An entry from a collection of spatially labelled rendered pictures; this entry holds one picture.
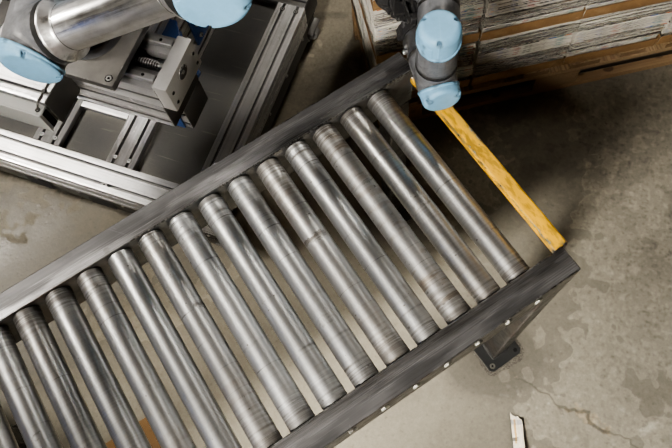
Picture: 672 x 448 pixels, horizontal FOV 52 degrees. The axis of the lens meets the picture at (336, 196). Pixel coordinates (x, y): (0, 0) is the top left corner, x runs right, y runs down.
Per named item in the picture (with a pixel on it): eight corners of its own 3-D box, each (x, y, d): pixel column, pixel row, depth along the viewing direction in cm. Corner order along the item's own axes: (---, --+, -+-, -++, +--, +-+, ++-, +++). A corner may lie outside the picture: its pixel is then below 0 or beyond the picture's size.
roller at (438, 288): (331, 126, 139) (328, 114, 135) (474, 317, 123) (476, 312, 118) (310, 139, 139) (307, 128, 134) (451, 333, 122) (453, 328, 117)
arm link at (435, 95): (466, 84, 121) (462, 108, 129) (448, 34, 125) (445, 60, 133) (423, 95, 121) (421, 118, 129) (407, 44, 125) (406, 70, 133)
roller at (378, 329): (279, 151, 135) (260, 154, 131) (419, 353, 119) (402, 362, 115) (267, 168, 138) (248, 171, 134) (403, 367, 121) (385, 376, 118)
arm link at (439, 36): (417, -11, 116) (415, 28, 126) (415, 46, 112) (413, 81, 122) (464, -10, 116) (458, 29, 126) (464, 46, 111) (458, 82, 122)
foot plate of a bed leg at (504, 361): (497, 312, 197) (498, 311, 196) (529, 354, 192) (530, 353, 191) (460, 338, 195) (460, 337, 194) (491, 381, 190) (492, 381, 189)
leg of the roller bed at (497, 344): (496, 332, 195) (546, 263, 133) (509, 349, 193) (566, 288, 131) (480, 343, 195) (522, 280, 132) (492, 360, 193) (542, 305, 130)
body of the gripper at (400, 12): (423, -37, 131) (441, 14, 127) (421, -7, 139) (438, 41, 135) (384, -27, 131) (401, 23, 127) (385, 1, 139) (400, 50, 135)
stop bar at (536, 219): (422, 73, 137) (423, 68, 135) (567, 245, 121) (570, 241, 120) (409, 81, 136) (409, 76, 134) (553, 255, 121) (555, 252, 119)
